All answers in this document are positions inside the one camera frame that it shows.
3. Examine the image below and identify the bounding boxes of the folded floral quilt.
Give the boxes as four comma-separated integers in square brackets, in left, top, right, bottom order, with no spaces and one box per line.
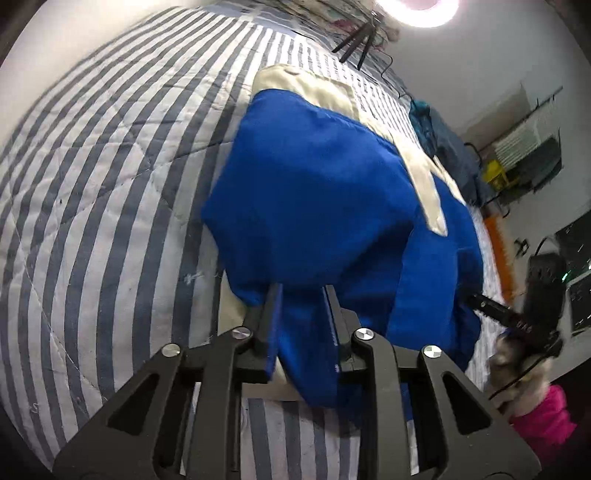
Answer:
[277,0,402,42]

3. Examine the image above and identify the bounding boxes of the dark teal garment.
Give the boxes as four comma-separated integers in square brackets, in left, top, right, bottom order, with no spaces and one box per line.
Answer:
[409,99,485,208]

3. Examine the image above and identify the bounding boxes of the green striped hanging towel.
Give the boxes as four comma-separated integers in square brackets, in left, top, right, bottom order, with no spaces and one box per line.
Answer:
[489,122,557,171]

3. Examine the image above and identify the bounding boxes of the black tripod legs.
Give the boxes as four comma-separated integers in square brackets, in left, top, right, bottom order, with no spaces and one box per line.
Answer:
[331,11,384,71]

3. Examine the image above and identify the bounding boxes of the dark green hanging jacket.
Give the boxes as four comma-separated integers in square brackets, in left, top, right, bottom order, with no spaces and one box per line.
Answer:
[512,138,564,192]

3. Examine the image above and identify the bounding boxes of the black ring light cable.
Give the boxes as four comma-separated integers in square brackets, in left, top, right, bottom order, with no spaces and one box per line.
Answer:
[369,48,411,100]

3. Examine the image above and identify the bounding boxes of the striped quilted bedspread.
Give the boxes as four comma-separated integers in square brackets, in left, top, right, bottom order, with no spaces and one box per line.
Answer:
[0,0,513,480]

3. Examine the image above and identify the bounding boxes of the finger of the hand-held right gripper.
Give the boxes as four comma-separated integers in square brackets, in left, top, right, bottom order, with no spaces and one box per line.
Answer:
[464,293,513,325]

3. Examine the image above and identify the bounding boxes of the dark window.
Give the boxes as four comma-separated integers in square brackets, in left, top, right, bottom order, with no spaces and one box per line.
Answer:
[554,222,591,333]

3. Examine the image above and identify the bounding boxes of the cream and blue jacket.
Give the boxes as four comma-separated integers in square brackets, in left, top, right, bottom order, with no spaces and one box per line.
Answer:
[201,65,485,409]

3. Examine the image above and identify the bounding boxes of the person's right hand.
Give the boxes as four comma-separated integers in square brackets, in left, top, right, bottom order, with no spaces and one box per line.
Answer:
[489,335,555,416]

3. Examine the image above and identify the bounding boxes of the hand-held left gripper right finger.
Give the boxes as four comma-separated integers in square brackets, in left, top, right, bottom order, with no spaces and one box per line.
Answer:
[324,285,541,480]

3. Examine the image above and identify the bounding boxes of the yellow box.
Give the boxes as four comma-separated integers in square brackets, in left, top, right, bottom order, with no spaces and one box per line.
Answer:
[481,159,509,190]

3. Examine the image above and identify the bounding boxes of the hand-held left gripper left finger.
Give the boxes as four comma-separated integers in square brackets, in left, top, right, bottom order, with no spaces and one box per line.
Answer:
[53,282,284,480]

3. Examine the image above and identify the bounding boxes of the black metal clothes rack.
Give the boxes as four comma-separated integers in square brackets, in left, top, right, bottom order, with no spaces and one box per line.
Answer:
[464,85,566,217]

